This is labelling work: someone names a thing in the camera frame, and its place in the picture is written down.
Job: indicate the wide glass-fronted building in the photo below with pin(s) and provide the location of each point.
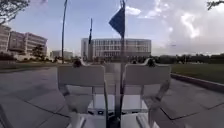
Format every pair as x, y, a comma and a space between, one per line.
133, 46

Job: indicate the dark furled flag on pole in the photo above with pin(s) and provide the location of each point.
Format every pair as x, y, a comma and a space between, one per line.
90, 35

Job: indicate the blue flag on pole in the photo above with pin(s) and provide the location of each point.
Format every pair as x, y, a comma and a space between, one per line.
119, 21

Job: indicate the low pale building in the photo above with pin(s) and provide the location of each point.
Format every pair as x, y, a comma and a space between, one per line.
66, 54

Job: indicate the thin dark pole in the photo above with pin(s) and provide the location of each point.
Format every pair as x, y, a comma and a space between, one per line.
63, 33

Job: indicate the small dark tree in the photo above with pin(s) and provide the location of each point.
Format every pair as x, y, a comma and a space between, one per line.
38, 51

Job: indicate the row of trees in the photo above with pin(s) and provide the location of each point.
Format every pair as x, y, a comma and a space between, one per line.
193, 58

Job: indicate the pale multi-storey building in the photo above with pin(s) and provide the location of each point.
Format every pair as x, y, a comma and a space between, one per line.
30, 41

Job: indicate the grass field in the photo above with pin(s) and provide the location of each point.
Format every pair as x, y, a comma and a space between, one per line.
200, 70

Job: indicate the grey paved slab path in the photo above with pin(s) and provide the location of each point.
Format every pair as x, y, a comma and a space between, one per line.
30, 96

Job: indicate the grass strip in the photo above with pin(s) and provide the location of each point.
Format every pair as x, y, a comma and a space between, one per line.
23, 65

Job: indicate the grey stone kerb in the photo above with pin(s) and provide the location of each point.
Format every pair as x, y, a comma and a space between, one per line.
200, 82

